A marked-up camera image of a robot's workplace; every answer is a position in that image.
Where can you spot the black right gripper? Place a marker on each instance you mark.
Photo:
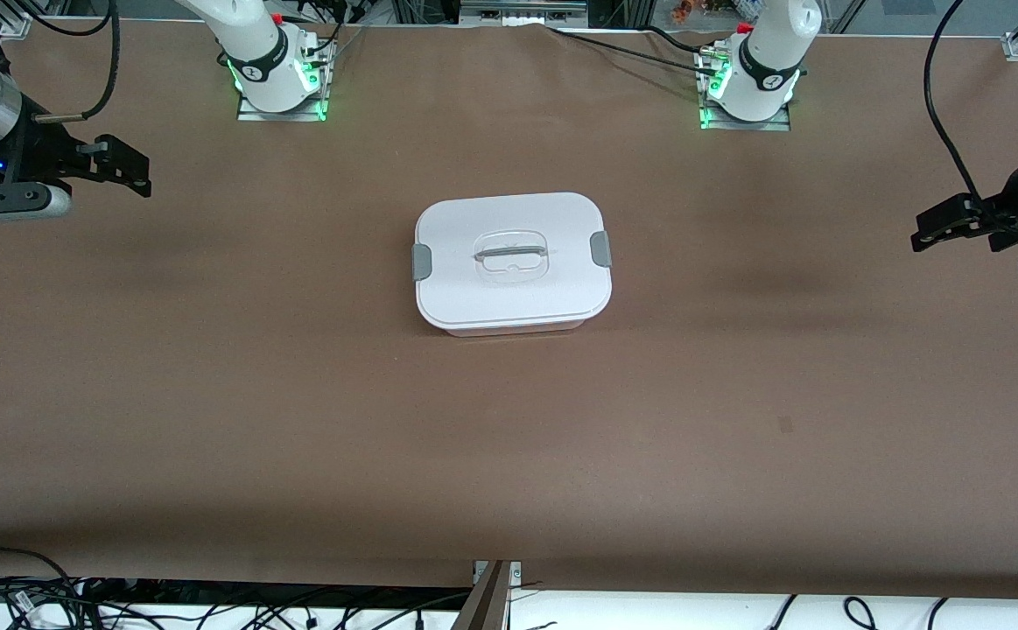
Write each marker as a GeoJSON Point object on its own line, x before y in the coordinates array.
{"type": "Point", "coordinates": [31, 146]}

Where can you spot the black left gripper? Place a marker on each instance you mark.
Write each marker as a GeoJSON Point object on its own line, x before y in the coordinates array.
{"type": "Point", "coordinates": [1015, 196]}

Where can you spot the white box lid grey latches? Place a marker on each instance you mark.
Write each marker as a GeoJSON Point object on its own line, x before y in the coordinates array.
{"type": "Point", "coordinates": [508, 297]}

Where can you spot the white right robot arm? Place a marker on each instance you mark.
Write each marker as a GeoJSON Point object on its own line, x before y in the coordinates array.
{"type": "Point", "coordinates": [255, 44]}

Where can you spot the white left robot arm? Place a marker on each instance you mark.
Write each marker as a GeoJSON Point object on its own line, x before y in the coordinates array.
{"type": "Point", "coordinates": [771, 52]}

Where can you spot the white plastic box base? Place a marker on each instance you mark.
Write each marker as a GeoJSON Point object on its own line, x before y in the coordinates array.
{"type": "Point", "coordinates": [508, 330]}

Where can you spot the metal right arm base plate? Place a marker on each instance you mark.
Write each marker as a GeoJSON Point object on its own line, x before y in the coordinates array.
{"type": "Point", "coordinates": [250, 112]}

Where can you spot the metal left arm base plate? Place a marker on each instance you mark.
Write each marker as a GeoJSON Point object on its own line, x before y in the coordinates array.
{"type": "Point", "coordinates": [740, 124]}

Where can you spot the metal table edge bracket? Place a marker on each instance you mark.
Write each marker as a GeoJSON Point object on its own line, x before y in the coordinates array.
{"type": "Point", "coordinates": [491, 599]}

